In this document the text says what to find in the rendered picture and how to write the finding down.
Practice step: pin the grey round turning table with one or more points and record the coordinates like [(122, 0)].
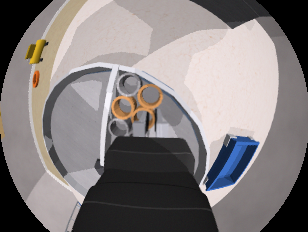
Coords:
[(72, 123)]

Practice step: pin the dark grey metal bushing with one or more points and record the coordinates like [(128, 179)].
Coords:
[(131, 132), (115, 131), (121, 81)]

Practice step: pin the bronze bushing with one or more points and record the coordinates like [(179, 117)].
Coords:
[(146, 104), (151, 111), (118, 112)]

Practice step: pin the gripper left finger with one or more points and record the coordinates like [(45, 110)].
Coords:
[(141, 127)]

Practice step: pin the blue rectangular tray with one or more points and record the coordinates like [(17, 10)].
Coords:
[(231, 162)]

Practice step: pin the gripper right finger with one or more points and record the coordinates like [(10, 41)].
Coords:
[(161, 128)]

